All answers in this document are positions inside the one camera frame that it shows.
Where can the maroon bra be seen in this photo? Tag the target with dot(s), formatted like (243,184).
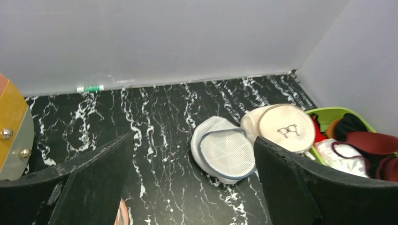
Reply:
(378,145)

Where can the black garment in basket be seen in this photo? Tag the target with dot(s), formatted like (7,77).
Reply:
(349,123)

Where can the red garment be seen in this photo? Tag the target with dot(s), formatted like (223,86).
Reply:
(319,136)

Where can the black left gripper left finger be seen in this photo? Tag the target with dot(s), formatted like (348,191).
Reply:
(85,190)

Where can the white bra maroon trim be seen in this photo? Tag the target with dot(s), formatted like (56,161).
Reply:
(342,157)

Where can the green plastic basket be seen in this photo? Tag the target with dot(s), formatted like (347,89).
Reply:
(328,118)

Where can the pink floral laundry bag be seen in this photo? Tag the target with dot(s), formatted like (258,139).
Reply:
(122,216)

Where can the green white tape strip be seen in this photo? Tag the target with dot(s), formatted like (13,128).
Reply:
(90,88)

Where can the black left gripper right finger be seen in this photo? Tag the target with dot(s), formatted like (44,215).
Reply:
(299,191)

